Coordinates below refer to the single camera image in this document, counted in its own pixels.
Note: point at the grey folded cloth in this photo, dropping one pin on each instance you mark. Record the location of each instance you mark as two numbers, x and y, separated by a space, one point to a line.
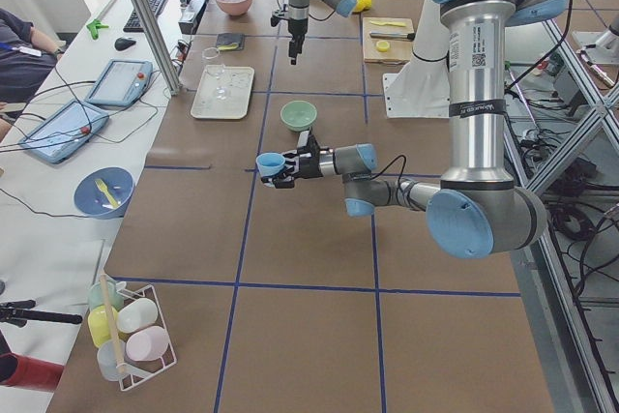
230 41

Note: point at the blue bowl with fork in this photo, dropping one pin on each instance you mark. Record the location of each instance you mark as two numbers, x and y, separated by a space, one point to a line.
91 202

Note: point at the green clamp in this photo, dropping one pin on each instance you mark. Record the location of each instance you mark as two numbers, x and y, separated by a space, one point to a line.
94 27

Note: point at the near blue teach pendant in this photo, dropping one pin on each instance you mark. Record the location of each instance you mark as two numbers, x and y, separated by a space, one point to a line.
64 132

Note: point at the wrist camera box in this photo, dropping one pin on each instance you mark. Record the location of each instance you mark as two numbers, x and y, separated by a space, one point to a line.
307 142

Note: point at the pale pink plastic cup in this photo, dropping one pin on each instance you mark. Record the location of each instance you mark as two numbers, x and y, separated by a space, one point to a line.
147 344

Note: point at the lemon half slice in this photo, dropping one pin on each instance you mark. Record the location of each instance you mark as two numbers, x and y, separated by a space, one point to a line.
382 46

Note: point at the green bowl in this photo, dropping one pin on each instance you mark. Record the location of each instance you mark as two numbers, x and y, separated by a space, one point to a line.
298 116

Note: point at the black computer mouse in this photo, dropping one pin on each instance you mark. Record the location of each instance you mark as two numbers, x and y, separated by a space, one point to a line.
122 43

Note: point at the steel knife handle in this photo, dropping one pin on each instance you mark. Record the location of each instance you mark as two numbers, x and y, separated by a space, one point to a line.
393 36

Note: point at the cream bear tray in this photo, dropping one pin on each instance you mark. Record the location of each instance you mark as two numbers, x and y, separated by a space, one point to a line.
238 81

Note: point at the seated person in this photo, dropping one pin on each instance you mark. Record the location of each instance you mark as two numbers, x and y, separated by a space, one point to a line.
27 57

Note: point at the clear wine glass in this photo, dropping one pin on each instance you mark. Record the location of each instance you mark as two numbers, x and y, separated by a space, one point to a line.
214 67

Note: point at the aluminium frame post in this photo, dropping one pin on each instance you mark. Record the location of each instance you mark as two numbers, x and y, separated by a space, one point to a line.
156 42

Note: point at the white wire cup rack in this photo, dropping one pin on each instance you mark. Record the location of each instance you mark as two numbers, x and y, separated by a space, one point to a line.
138 372

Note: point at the yellow plastic cup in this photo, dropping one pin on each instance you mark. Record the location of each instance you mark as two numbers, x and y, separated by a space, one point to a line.
98 326

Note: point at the yellow plastic fork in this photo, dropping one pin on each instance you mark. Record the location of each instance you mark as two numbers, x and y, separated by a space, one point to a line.
104 189

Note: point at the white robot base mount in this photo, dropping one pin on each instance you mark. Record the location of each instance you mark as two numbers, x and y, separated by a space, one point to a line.
421 88

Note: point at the wooden cutting board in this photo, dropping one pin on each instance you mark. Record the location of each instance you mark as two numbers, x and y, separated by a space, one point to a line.
400 51

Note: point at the clear plastic cup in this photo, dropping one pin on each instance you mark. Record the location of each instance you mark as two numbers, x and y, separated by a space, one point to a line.
107 363

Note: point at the whole yellow lemon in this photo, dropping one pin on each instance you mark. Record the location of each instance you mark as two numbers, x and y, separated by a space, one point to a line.
362 6

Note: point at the green plastic cup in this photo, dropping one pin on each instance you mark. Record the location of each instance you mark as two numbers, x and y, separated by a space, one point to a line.
95 297

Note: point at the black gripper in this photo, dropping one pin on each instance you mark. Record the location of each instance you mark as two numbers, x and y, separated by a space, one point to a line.
296 29
310 166

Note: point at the yellow plastic knife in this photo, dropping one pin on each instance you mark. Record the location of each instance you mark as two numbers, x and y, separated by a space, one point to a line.
388 23

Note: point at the blue teach pendant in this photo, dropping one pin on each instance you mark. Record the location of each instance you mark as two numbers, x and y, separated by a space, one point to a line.
64 132
121 83

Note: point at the light blue plastic cup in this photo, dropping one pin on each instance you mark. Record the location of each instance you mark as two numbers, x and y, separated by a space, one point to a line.
270 164

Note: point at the white plastic cup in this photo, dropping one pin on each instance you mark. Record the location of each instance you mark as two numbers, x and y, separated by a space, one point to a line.
137 315

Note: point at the far blue teach pendant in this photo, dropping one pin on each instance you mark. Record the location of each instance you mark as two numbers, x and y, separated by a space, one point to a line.
121 83

